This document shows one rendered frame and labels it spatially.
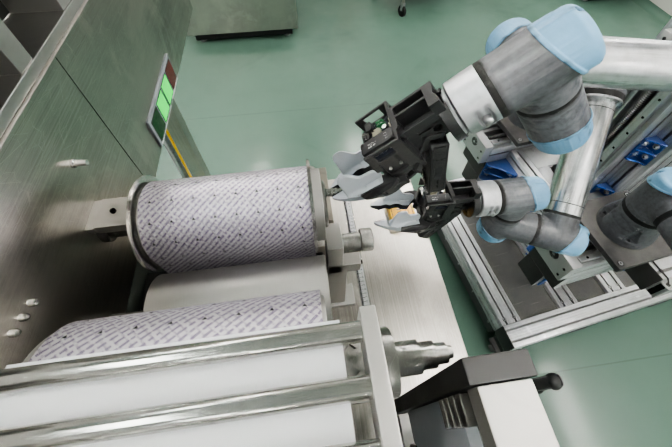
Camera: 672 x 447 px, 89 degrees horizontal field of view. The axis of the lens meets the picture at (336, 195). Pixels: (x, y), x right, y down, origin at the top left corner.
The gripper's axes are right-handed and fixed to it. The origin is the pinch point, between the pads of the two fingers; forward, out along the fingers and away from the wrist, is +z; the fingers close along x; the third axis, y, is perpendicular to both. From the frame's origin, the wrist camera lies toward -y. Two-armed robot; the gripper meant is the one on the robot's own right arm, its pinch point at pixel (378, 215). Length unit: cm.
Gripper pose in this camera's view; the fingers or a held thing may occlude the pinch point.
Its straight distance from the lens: 72.6
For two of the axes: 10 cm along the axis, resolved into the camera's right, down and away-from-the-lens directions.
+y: 0.0, -5.8, -8.2
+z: -9.9, 1.1, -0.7
